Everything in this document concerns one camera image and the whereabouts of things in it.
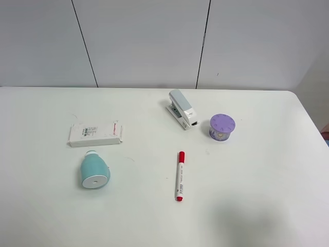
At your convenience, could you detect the white grey stapler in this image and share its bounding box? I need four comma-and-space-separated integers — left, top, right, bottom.
166, 89, 198, 130

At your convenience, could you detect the purple round tin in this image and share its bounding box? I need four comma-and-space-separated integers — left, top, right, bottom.
209, 114, 236, 141

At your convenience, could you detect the white cardboard box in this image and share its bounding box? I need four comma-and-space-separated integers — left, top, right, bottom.
68, 120, 123, 148

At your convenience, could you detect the red white marker pen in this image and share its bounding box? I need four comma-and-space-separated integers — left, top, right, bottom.
176, 151, 185, 202

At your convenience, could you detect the teal bottle-shaped pencil sharpener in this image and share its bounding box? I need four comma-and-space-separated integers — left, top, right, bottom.
80, 150, 111, 189

